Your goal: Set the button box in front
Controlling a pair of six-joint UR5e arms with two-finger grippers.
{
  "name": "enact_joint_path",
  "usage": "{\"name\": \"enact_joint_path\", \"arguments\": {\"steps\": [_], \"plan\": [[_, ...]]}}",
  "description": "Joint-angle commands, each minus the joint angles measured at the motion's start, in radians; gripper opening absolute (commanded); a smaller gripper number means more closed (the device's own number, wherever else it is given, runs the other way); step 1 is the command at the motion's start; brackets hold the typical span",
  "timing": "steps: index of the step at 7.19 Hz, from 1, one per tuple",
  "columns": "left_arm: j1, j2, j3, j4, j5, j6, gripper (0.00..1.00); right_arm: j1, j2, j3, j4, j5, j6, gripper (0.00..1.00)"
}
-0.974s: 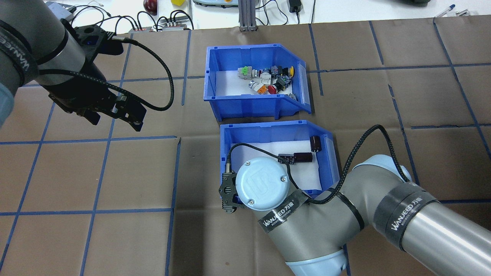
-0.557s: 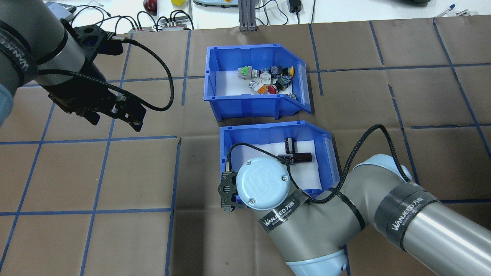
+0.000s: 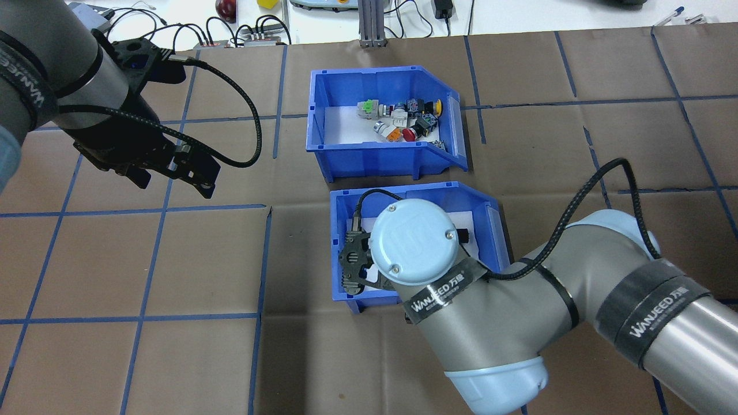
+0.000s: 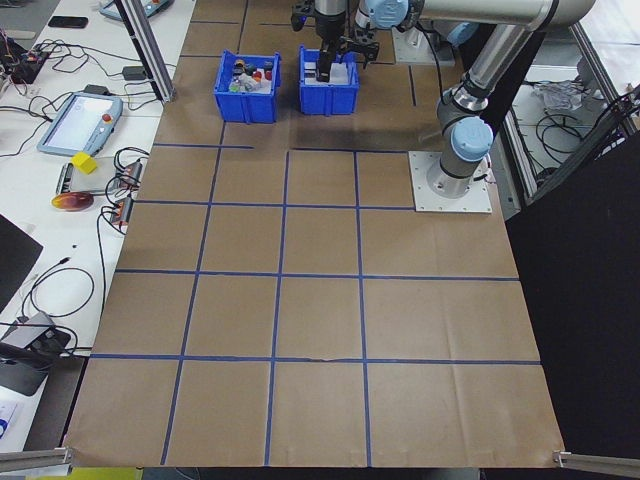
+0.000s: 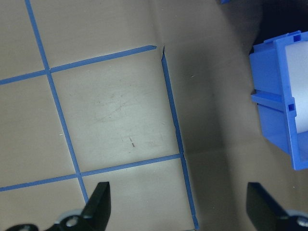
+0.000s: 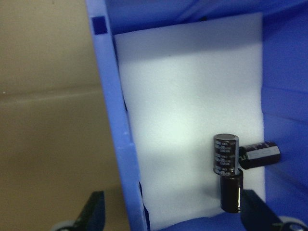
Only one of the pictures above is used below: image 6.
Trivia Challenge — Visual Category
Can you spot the white foam pad under capacitors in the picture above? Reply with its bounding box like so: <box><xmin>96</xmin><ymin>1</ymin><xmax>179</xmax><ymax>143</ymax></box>
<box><xmin>114</xmin><ymin>12</ymin><xmax>267</xmax><ymax>228</ymax></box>

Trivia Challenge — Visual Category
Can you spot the black cylindrical capacitor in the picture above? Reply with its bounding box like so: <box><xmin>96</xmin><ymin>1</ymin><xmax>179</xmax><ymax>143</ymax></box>
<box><xmin>238</xmin><ymin>141</ymin><xmax>282</xmax><ymax>171</ymax></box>
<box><xmin>219</xmin><ymin>169</ymin><xmax>244</xmax><ymax>214</ymax></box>
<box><xmin>213</xmin><ymin>133</ymin><xmax>239</xmax><ymax>178</ymax></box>

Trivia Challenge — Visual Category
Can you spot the blue bin with capacitors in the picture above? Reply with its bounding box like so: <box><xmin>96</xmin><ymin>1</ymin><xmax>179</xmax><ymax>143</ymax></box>
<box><xmin>84</xmin><ymin>0</ymin><xmax>308</xmax><ymax>231</ymax></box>

